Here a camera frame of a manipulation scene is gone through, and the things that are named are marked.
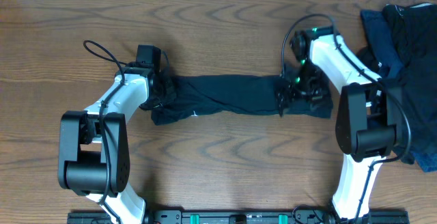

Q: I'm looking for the black nike t-shirt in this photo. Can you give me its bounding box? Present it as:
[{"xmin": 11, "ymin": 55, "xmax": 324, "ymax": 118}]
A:
[{"xmin": 150, "ymin": 65, "xmax": 335, "ymax": 126}]

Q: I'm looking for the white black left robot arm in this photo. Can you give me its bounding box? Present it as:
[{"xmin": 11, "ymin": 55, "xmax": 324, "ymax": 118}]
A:
[{"xmin": 57, "ymin": 64, "xmax": 174, "ymax": 223}]

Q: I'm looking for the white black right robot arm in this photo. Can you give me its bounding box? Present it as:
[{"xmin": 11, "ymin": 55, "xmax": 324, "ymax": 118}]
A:
[{"xmin": 277, "ymin": 26, "xmax": 409, "ymax": 223}]

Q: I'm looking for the navy blue garment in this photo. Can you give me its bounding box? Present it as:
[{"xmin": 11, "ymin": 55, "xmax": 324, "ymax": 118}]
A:
[{"xmin": 360, "ymin": 10, "xmax": 404, "ymax": 79}]

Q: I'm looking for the black garment pile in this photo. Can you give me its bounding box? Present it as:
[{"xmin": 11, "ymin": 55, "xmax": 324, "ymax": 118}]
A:
[{"xmin": 357, "ymin": 3, "xmax": 436, "ymax": 173}]

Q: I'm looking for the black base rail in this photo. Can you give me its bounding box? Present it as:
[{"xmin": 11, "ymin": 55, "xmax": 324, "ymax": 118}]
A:
[{"xmin": 66, "ymin": 209, "xmax": 410, "ymax": 224}]

